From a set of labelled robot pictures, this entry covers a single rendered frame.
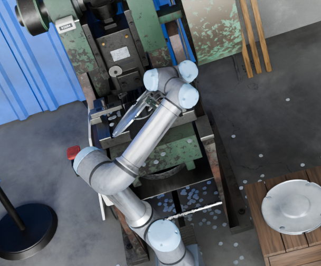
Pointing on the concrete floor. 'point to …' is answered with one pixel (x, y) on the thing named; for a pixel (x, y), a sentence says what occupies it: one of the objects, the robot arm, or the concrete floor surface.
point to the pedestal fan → (20, 225)
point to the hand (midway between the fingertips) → (147, 102)
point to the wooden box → (293, 243)
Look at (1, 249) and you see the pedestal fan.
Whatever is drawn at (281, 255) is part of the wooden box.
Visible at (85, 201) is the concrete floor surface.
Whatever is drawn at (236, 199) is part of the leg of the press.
